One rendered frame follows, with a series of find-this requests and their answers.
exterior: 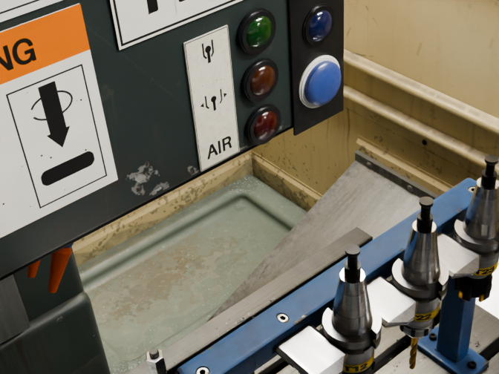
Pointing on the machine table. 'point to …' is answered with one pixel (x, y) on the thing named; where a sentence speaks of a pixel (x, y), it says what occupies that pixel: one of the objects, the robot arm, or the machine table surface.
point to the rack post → (454, 336)
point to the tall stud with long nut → (156, 361)
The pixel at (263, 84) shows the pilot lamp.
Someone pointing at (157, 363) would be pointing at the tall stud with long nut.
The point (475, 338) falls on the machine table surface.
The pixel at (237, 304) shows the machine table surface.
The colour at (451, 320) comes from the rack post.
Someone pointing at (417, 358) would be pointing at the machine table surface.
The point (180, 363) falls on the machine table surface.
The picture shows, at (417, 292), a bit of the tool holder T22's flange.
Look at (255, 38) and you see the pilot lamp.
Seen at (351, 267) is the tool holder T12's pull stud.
